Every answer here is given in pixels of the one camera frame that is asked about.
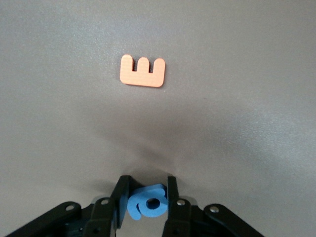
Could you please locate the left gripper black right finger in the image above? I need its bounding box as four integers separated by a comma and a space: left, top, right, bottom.
161, 175, 265, 237

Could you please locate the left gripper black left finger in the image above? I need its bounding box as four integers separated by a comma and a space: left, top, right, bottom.
9, 175, 131, 237

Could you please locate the blue foam lowercase letter a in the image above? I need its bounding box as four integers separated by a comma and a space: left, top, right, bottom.
127, 184, 170, 221

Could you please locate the orange foam letter E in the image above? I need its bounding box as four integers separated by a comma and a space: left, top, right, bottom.
119, 54, 165, 88

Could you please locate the brown table cover sheet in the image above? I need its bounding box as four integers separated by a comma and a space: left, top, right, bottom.
0, 0, 316, 237

